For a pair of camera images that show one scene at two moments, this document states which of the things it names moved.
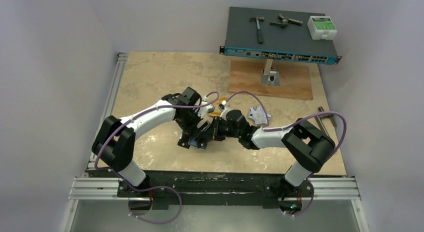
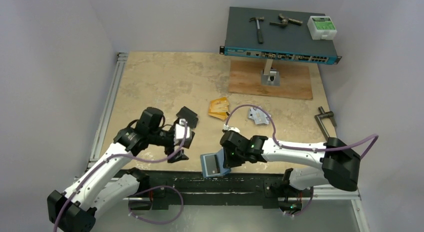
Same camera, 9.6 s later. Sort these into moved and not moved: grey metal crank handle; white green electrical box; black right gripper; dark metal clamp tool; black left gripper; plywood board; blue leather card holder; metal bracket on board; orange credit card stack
Moved: black left gripper; blue leather card holder; black right gripper
Not moved: metal bracket on board; plywood board; dark metal clamp tool; white green electrical box; orange credit card stack; grey metal crank handle
